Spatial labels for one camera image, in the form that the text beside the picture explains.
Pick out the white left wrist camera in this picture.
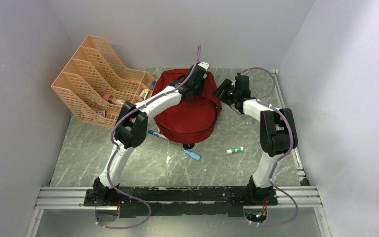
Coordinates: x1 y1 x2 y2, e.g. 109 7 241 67
197 62 210 72

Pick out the pink bottle in organizer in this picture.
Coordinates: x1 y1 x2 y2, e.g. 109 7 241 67
102 93 124 106

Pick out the red student backpack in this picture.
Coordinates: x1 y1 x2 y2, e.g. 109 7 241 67
154 72 222 150

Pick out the blue white marker pen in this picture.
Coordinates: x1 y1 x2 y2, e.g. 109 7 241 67
148 129 162 137

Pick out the white stapler in organizer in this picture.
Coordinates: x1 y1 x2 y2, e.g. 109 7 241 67
139 89 150 100

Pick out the aluminium frame rail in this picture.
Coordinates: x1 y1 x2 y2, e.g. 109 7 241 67
35 186 323 210

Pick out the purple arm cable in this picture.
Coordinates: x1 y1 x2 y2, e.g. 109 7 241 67
240 67 300 227
94 44 202 230

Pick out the white green glue stick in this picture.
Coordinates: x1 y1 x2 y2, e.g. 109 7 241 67
226 147 244 155

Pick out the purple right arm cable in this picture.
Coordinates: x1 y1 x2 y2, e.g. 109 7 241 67
240 67 300 227

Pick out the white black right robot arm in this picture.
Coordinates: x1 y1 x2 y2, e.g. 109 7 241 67
213 74 298 204

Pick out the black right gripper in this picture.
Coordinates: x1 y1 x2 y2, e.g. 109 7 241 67
211 79 238 106

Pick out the orange plastic desk organizer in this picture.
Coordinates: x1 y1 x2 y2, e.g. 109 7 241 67
51 35 157 127

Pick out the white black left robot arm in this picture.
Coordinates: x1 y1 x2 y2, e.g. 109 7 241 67
93 62 210 205

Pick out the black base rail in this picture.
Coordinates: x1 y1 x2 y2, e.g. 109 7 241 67
83 184 278 218

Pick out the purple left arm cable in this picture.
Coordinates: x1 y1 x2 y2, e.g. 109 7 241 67
94 44 202 230

